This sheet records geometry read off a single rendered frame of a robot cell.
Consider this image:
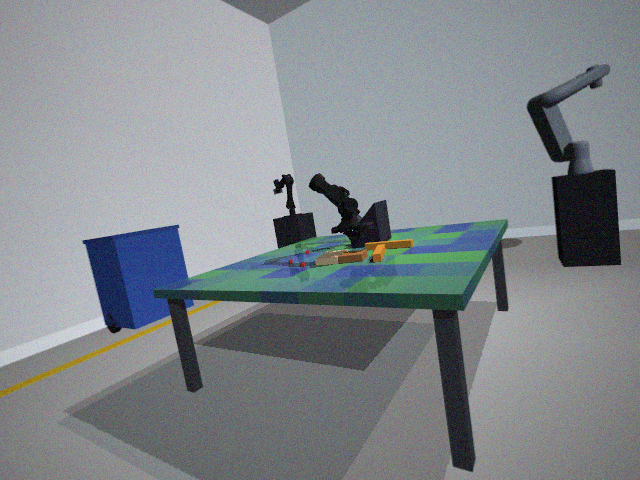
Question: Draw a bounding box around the orange board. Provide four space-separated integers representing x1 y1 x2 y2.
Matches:
372 244 386 262
365 239 413 250

